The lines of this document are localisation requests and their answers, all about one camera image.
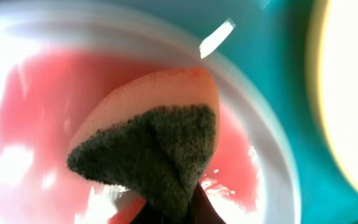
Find yellow-green plate far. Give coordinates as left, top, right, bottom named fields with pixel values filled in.
left=305, top=0, right=358, bottom=193

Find pink sponge dark scrubber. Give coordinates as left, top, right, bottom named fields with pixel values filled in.
left=67, top=67, right=219, bottom=223

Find light blue plate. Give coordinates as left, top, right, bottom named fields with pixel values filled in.
left=0, top=1, right=301, bottom=224

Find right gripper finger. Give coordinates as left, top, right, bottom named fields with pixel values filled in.
left=130, top=184, right=226, bottom=224

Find teal plastic tray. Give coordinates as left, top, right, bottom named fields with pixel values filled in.
left=119, top=0, right=358, bottom=223

